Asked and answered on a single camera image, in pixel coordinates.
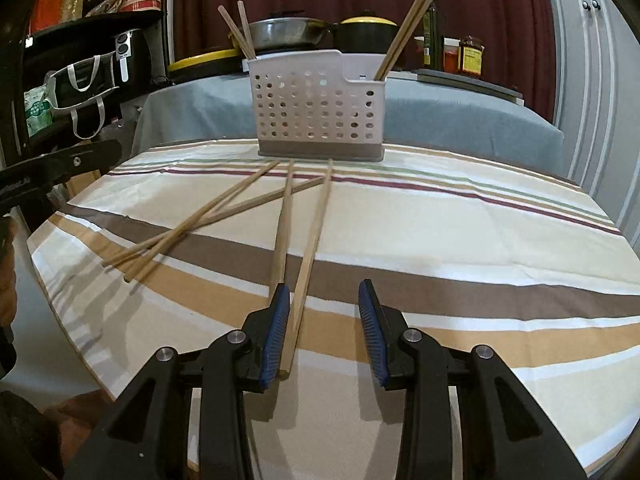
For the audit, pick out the green white packet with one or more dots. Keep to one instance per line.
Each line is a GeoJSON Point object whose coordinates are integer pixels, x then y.
{"type": "Point", "coordinates": [37, 110]}

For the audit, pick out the white cabinet doors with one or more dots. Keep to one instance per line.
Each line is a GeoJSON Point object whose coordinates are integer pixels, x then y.
{"type": "Point", "coordinates": [597, 106]}

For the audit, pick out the red package on shelf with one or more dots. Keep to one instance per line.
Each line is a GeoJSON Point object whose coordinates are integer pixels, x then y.
{"type": "Point", "coordinates": [45, 14]}

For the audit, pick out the sauce jar yellow label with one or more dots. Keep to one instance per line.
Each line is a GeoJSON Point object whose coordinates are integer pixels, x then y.
{"type": "Point", "coordinates": [470, 58]}

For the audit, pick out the black white tote bag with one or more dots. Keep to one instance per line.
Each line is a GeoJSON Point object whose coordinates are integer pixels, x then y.
{"type": "Point", "coordinates": [80, 85]}

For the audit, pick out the dark olive oil bottle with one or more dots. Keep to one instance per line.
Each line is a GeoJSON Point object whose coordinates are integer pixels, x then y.
{"type": "Point", "coordinates": [433, 39]}

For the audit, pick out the flat yellow black pan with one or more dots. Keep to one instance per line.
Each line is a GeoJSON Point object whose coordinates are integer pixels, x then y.
{"type": "Point", "coordinates": [210, 64]}

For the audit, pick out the black pot yellow lid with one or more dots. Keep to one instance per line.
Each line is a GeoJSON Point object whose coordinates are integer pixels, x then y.
{"type": "Point", "coordinates": [365, 34]}

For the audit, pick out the pink perforated utensil holder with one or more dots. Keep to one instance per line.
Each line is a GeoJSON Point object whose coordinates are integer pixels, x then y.
{"type": "Point", "coordinates": [321, 104]}

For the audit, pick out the grey-blue table cover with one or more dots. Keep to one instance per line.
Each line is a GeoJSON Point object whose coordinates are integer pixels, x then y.
{"type": "Point", "coordinates": [417, 114]}

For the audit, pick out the white bowl red contents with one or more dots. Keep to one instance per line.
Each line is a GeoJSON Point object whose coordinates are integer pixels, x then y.
{"type": "Point", "coordinates": [450, 51]}

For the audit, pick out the black air fryer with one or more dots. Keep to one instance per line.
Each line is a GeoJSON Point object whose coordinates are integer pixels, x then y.
{"type": "Point", "coordinates": [132, 59]}

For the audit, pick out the black shelf unit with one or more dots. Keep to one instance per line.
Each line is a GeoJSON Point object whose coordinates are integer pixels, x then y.
{"type": "Point", "coordinates": [27, 60]}

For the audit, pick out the steel wok with lid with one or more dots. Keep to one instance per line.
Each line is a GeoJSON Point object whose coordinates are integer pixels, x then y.
{"type": "Point", "coordinates": [288, 33]}

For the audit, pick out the grey tray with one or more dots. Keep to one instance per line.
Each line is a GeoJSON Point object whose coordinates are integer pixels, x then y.
{"type": "Point", "coordinates": [444, 79]}

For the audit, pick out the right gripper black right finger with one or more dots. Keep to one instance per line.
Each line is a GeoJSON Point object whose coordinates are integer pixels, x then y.
{"type": "Point", "coordinates": [505, 432]}

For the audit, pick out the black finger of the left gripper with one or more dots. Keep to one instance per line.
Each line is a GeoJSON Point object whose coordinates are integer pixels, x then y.
{"type": "Point", "coordinates": [101, 156]}

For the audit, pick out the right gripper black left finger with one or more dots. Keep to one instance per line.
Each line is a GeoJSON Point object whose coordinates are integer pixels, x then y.
{"type": "Point", "coordinates": [145, 434]}

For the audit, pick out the person's left hand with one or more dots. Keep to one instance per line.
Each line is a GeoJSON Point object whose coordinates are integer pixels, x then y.
{"type": "Point", "coordinates": [8, 294]}

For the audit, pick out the striped tablecloth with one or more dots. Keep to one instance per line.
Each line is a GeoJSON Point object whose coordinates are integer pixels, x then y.
{"type": "Point", "coordinates": [471, 251]}

